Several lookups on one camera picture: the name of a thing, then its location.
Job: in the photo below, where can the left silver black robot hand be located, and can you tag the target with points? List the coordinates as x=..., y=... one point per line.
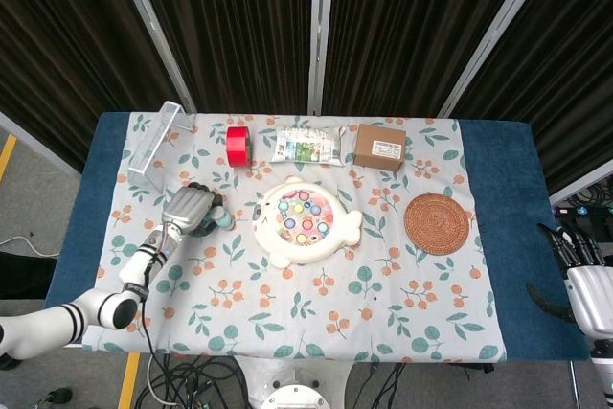
x=184, y=208

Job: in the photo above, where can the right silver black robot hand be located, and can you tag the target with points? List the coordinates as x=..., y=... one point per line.
x=591, y=299

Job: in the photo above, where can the teal toy hammer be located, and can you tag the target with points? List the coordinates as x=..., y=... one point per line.
x=224, y=221

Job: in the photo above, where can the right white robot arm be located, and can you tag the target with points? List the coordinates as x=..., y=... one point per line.
x=602, y=370

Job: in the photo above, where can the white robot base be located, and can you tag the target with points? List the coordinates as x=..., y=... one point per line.
x=297, y=385

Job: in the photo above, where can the white fish-shaped toy game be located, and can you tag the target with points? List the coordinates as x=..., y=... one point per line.
x=268, y=232

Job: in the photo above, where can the silver metal mesh rack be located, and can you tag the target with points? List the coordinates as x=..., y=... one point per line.
x=148, y=150

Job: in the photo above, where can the red tape roll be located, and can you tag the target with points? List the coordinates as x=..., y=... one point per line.
x=237, y=148

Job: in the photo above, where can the black power strip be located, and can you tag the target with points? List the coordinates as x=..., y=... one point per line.
x=582, y=211

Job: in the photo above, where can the printed snack packet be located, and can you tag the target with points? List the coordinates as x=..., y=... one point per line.
x=306, y=145

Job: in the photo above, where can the floral printed tablecloth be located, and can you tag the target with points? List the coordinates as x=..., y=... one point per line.
x=287, y=313

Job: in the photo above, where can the blue table cover cloth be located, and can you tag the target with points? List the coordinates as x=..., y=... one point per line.
x=507, y=174

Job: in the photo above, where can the round woven rattan coaster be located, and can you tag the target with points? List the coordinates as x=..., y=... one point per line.
x=437, y=223

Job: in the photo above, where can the black partition panel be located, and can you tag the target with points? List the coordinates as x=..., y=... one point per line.
x=570, y=83
x=52, y=54
x=239, y=26
x=412, y=26

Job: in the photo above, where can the brown cardboard box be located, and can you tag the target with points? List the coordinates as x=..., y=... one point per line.
x=378, y=148

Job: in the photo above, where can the silver partition post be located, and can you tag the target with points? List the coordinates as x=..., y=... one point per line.
x=148, y=21
x=498, y=30
x=318, y=30

